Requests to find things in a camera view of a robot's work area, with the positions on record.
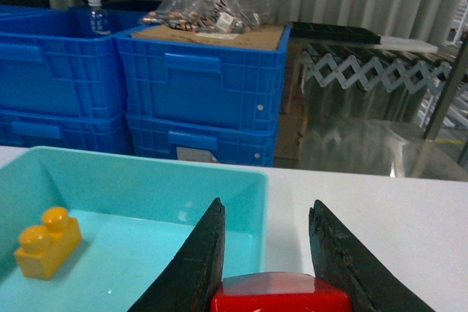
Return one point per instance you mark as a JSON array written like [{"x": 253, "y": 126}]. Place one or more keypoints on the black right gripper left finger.
[{"x": 192, "y": 277}]

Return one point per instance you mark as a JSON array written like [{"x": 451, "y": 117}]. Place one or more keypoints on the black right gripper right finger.
[{"x": 340, "y": 259}]

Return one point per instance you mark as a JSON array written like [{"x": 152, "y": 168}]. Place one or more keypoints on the red toy block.
[{"x": 279, "y": 291}]

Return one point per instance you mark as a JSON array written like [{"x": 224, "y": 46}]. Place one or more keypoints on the yellow toy block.
[{"x": 45, "y": 247}]

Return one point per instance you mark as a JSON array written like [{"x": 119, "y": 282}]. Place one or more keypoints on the teal plastic bin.
[{"x": 134, "y": 214}]

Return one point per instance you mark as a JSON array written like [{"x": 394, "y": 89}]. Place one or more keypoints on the lower right blue crate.
[{"x": 158, "y": 138}]

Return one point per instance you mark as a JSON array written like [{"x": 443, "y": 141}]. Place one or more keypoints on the blue crate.
[
  {"x": 51, "y": 64},
  {"x": 181, "y": 76},
  {"x": 158, "y": 138},
  {"x": 108, "y": 135}
]

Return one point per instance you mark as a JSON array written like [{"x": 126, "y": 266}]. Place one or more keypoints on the expandable roller conveyor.
[{"x": 369, "y": 68}]

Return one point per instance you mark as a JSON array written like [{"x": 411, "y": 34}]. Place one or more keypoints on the upper right blue crate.
[{"x": 181, "y": 76}]

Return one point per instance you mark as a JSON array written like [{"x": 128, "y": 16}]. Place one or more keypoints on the lower middle blue crate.
[{"x": 108, "y": 135}]

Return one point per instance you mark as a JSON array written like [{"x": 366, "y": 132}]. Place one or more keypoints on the black tray on conveyor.
[{"x": 328, "y": 32}]

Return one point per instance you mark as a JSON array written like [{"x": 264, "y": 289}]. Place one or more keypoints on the brown cardboard sheet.
[{"x": 215, "y": 36}]

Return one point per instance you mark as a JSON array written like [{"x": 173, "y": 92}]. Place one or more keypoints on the upper middle blue crate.
[{"x": 51, "y": 64}]

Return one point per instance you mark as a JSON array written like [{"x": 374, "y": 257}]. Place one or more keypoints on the bag of small parts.
[{"x": 213, "y": 16}]

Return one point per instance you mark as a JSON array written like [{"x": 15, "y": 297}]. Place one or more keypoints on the clear plastic water bottle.
[{"x": 95, "y": 17}]

